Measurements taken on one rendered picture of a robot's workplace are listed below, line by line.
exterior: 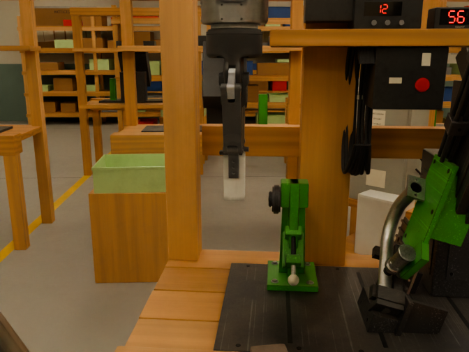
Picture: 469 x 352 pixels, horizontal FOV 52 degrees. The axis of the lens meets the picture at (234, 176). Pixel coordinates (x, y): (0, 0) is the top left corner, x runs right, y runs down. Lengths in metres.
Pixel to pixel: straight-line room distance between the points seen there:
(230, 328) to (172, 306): 0.20
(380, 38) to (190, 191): 0.65
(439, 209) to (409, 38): 0.42
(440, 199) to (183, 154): 0.70
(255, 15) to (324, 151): 0.77
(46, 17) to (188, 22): 10.29
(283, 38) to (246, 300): 0.64
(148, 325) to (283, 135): 0.65
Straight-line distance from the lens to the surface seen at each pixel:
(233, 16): 0.63
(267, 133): 1.43
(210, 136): 1.44
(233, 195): 0.69
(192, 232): 1.44
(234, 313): 1.16
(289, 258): 1.22
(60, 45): 10.82
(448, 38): 1.27
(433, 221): 1.05
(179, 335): 1.13
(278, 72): 8.01
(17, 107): 11.93
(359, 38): 1.22
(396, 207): 1.17
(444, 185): 1.04
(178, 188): 1.40
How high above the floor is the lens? 1.49
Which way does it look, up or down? 14 degrees down
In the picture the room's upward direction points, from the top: straight up
